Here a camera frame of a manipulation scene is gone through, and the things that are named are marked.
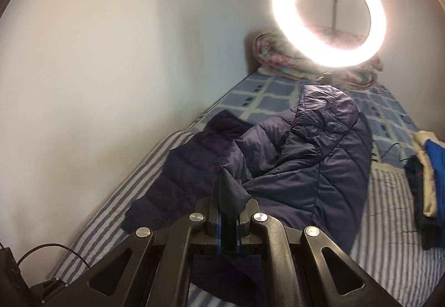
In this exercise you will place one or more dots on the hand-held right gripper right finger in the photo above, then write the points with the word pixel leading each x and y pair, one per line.
pixel 247 227

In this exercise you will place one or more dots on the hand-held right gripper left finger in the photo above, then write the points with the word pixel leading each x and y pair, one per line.
pixel 212 223

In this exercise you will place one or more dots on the striped blanket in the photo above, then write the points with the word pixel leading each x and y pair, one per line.
pixel 382 223

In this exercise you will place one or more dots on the black box device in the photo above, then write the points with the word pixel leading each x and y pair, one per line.
pixel 8 275

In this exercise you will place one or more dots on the blue checked bedsheet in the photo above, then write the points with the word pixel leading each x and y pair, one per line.
pixel 271 94

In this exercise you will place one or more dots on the navy puffer jacket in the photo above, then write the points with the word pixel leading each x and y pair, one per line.
pixel 313 161

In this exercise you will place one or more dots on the cream folded garment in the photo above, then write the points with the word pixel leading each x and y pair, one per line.
pixel 426 168

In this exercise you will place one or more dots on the folded floral quilt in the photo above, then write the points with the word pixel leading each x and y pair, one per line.
pixel 267 46
pixel 365 74

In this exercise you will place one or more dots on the dark green folded garment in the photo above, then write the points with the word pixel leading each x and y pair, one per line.
pixel 422 227

